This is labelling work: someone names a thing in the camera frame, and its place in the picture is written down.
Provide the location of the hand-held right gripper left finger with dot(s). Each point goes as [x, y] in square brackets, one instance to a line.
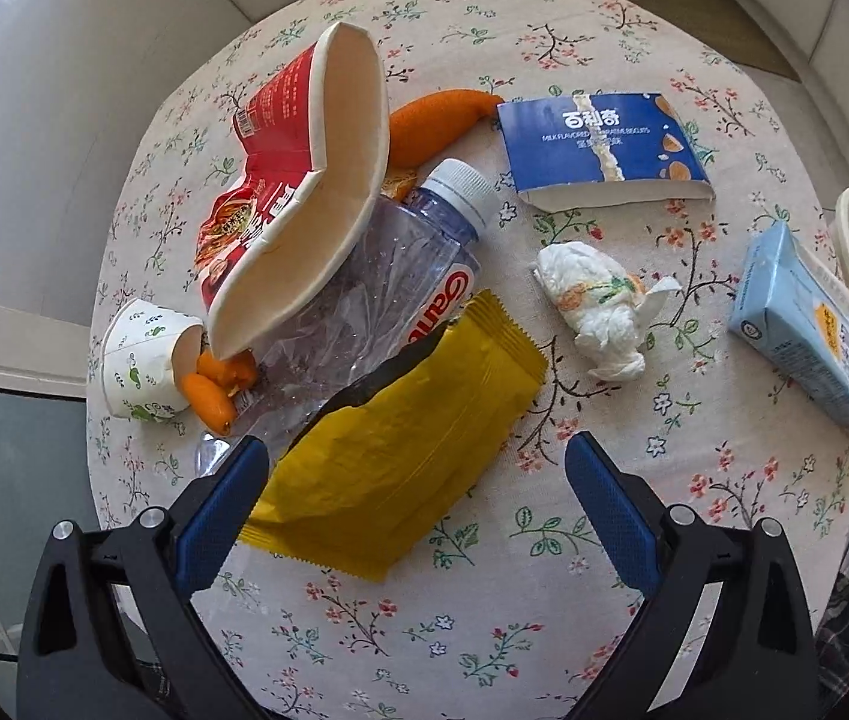
[214, 517]

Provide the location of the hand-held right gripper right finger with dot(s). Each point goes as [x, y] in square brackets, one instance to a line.
[612, 510]

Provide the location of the yellow snack wrapper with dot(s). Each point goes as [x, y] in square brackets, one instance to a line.
[394, 450]

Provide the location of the light blue milk carton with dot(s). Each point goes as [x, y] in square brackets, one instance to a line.
[792, 315]

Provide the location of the long orange peel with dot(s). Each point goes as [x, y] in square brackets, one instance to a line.
[432, 124]

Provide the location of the floral tablecloth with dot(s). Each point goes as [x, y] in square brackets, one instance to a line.
[619, 615]

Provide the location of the small orange peel piece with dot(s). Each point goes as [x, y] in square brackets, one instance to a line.
[225, 369]
[203, 401]
[398, 185]

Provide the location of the small green-print paper cup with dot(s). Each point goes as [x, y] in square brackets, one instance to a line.
[139, 360]

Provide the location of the crumpled white tissue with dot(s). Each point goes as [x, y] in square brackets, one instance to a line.
[597, 300]

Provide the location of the crushed clear plastic bottle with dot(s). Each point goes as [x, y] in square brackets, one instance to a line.
[409, 255]

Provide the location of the blue biscuit box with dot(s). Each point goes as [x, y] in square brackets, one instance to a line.
[589, 142]

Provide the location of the crushed red noodle cup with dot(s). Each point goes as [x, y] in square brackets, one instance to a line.
[282, 127]

